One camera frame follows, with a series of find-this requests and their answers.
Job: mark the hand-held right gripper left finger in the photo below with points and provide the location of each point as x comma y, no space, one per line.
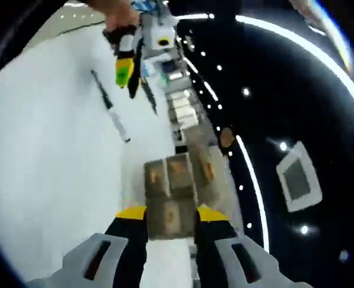
84,264

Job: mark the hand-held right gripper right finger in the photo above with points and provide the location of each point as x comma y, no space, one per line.
255,264

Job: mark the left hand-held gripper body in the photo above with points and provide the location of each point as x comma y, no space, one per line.
159,30

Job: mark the black marker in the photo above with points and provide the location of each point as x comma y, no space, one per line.
117,120

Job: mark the person's left hand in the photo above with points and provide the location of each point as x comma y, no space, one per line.
123,16

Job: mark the curved ceiling light strip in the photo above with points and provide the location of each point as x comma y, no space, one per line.
255,192
315,48

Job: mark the ceiling air conditioner vent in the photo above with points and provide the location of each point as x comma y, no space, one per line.
298,177

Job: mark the white drawer organizer brown drawers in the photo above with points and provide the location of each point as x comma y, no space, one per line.
171,186

